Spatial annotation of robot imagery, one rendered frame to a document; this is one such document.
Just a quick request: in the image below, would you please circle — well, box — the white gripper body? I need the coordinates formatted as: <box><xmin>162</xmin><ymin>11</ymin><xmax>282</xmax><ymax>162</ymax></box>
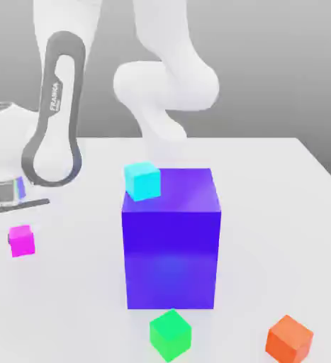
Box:
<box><xmin>0</xmin><ymin>198</ymin><xmax>51</xmax><ymax>223</ymax></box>

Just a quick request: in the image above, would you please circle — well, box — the small magenta cube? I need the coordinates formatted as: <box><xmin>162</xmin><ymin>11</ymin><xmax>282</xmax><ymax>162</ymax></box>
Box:
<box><xmin>8</xmin><ymin>224</ymin><xmax>36</xmax><ymax>258</ymax></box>

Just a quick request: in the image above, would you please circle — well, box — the small cyan cube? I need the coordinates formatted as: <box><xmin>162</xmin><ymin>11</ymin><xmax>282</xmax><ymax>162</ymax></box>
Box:
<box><xmin>123</xmin><ymin>160</ymin><xmax>162</xmax><ymax>203</ymax></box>

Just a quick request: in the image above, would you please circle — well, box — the small green cube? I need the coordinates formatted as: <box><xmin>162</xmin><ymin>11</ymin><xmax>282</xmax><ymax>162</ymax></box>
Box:
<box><xmin>149</xmin><ymin>308</ymin><xmax>192</xmax><ymax>363</ymax></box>

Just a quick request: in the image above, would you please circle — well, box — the small orange cube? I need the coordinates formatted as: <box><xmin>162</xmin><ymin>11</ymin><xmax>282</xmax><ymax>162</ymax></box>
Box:
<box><xmin>264</xmin><ymin>313</ymin><xmax>315</xmax><ymax>363</ymax></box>

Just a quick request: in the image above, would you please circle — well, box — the large blue box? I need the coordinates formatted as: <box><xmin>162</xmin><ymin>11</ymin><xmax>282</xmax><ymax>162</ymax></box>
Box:
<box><xmin>121</xmin><ymin>167</ymin><xmax>222</xmax><ymax>311</ymax></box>

